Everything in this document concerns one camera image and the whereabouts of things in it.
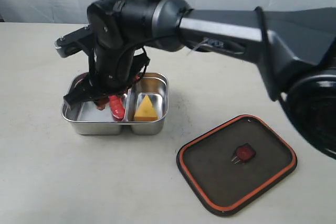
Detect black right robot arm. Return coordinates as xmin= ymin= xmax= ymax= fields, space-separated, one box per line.
xmin=57 ymin=0 xmax=335 ymax=158

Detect yellow toy cheese wedge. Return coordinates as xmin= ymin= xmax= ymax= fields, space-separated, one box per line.
xmin=134 ymin=95 xmax=159 ymax=122

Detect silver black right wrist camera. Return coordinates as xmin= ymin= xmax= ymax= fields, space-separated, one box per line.
xmin=54 ymin=25 xmax=95 ymax=58

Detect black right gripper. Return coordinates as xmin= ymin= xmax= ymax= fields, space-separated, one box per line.
xmin=64 ymin=48 xmax=150 ymax=111

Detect dark transparent lid orange seal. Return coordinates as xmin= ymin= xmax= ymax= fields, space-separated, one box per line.
xmin=176 ymin=114 xmax=298 ymax=216

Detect red toy sausage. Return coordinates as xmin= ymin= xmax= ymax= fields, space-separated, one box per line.
xmin=109 ymin=95 xmax=125 ymax=121

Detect steel divided lunch box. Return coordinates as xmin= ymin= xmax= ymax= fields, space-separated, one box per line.
xmin=61 ymin=72 xmax=169 ymax=135

